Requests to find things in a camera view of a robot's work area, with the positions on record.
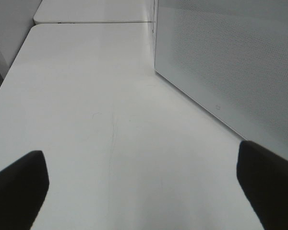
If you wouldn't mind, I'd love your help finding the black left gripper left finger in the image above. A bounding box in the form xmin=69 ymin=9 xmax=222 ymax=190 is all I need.
xmin=0 ymin=150 xmax=49 ymax=230

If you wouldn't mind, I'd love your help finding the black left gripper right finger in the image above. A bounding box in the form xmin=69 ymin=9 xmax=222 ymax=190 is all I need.
xmin=236 ymin=141 xmax=288 ymax=230

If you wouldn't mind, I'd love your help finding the white microwave door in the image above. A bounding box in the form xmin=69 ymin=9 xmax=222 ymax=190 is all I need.
xmin=155 ymin=0 xmax=288 ymax=161

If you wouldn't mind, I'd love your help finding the white microwave oven body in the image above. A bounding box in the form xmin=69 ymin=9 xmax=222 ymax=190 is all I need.
xmin=149 ymin=0 xmax=158 ymax=66

